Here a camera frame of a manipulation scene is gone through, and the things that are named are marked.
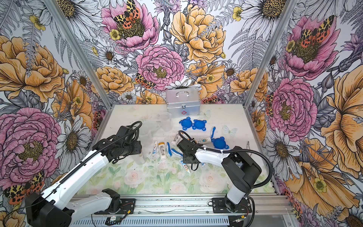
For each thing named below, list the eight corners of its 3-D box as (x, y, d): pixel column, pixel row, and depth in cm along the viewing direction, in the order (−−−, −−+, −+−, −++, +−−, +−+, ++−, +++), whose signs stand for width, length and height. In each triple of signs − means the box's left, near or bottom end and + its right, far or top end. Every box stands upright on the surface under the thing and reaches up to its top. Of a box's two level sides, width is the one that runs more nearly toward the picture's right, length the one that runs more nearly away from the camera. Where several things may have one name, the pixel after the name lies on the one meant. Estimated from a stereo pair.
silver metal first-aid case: (166, 118, 116) (164, 103, 103) (168, 102, 127) (166, 87, 115) (199, 118, 116) (200, 103, 103) (198, 102, 128) (199, 87, 115)
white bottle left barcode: (160, 160, 92) (159, 158, 91) (158, 144, 100) (158, 142, 98) (166, 158, 93) (166, 157, 91) (164, 142, 100) (164, 141, 99)
